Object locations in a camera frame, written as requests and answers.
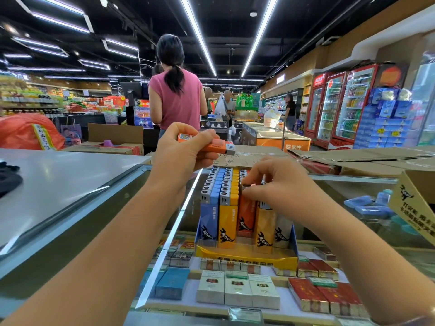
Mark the person's right hand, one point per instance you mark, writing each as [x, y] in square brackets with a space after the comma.
[289, 186]

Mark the person's left hand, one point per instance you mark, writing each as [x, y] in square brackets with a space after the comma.
[170, 159]

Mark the person's left thumb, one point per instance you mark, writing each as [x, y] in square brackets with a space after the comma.
[205, 161]

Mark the person's right thumb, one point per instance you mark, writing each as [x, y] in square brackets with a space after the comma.
[256, 193]

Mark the light orange lighter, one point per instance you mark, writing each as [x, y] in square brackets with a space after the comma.
[217, 145]

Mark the dark orange lighter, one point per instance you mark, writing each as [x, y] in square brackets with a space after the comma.
[246, 217]

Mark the person's right forearm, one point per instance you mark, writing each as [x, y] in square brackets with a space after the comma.
[367, 268]

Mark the person's left forearm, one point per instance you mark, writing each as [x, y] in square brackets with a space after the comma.
[102, 261]

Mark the rows of colourful boxed lighters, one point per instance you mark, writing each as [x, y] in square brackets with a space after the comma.
[209, 220]

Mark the white plastic bag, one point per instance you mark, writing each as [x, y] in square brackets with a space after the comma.
[220, 107]

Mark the orange chest freezer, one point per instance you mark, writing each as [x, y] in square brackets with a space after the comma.
[278, 139]

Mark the yellow and blue display box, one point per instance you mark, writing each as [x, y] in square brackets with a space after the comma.
[244, 258]

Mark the assorted small cigarette packs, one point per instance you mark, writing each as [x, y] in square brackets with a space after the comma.
[217, 265]

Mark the open brown cardboard box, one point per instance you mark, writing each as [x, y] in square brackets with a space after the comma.
[115, 135]

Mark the black checkout monitor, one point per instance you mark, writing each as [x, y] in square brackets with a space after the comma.
[131, 95]

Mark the white cigarette carton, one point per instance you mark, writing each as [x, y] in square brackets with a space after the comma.
[264, 293]
[238, 291]
[210, 288]

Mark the flattened brown cardboard sheets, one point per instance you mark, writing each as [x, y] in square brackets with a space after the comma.
[360, 159]

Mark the red drink refrigerator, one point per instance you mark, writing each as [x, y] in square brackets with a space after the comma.
[324, 105]
[353, 105]

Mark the blue plastic containers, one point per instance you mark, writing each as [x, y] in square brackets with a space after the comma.
[368, 207]

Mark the red cigarette carton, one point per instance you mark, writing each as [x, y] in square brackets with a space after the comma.
[307, 295]
[340, 300]

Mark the glass display counter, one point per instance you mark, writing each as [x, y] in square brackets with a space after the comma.
[102, 213]

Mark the clear price tag holder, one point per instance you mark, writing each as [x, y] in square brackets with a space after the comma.
[245, 315]

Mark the blue cigarette carton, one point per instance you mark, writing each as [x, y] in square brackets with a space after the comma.
[172, 283]

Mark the long ceiling light strip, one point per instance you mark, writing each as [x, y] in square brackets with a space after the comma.
[260, 33]
[198, 33]

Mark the stack of blue packets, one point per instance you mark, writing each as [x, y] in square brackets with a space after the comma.
[384, 125]

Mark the red plastic bag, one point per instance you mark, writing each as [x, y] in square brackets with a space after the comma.
[20, 132]

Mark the shelves of groceries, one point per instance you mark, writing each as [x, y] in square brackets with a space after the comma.
[27, 98]

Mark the glass door refrigerator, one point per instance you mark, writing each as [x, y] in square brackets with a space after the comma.
[424, 105]

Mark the black cloth item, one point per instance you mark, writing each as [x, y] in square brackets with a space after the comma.
[8, 181]

